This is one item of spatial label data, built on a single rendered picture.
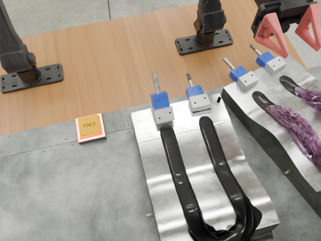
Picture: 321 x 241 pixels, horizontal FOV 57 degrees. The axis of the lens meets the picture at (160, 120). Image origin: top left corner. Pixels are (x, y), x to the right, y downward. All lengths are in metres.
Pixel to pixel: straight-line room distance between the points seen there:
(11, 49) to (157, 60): 0.45
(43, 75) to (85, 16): 1.40
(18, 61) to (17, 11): 1.69
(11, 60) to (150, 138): 0.45
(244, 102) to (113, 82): 0.42
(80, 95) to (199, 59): 0.42
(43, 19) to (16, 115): 1.54
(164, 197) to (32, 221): 0.36
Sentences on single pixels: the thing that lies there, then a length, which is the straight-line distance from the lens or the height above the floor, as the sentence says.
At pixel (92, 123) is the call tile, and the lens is 0.88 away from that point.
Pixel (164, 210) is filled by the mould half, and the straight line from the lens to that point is 0.69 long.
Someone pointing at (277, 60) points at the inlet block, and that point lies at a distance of 0.99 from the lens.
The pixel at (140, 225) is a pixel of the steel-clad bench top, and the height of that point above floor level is 0.80.
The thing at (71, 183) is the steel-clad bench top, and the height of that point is 0.80.
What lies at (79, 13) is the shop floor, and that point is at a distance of 2.45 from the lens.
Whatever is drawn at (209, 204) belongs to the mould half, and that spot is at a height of 0.93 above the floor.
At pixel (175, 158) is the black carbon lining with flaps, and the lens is 0.77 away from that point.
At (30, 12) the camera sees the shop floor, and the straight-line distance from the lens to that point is 2.58.
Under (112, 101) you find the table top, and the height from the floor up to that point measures 0.80.
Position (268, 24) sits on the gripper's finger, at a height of 1.22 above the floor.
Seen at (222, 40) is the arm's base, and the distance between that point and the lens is 1.10.
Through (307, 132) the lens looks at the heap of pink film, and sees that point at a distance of 0.84.
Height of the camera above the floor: 1.60
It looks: 63 degrees down
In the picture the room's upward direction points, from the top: 1 degrees counter-clockwise
